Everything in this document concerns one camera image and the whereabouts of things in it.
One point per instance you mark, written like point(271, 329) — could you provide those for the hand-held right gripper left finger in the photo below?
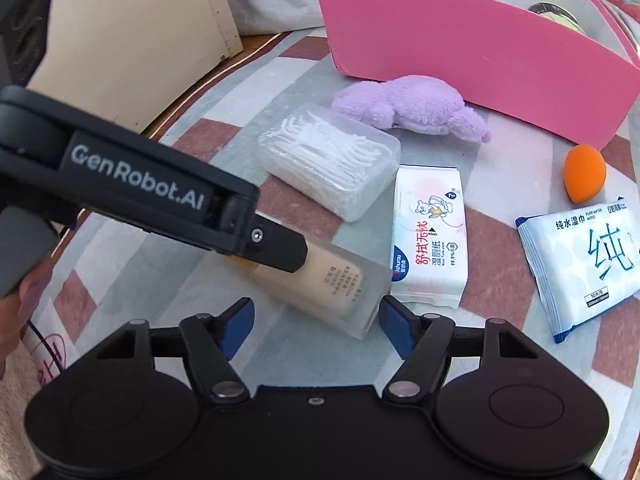
point(237, 325)

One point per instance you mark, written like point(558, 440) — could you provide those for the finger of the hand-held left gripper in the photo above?
point(280, 250)

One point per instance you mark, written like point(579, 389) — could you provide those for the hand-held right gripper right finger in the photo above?
point(397, 327)

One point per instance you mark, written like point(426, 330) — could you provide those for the beige foundation bottle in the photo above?
point(335, 285)

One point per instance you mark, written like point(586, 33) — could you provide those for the white wet wipes pack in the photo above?
point(430, 240)

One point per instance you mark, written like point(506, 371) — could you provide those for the clear box of floss picks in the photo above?
point(335, 165)

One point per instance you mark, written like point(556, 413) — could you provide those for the blue wet wipes pack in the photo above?
point(585, 265)

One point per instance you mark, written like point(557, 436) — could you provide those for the pink cardboard box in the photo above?
point(465, 50)

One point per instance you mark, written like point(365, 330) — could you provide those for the person's left hand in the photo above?
point(17, 320)

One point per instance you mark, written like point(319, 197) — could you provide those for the white wooden cabinet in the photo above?
point(135, 35)

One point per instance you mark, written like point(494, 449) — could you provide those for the black speaker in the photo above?
point(22, 20)

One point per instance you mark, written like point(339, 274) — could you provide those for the purple plush toy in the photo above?
point(410, 105)

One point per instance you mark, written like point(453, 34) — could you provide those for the orange makeup sponge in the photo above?
point(584, 175)

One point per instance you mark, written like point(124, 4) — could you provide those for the green yarn ball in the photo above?
point(555, 15)

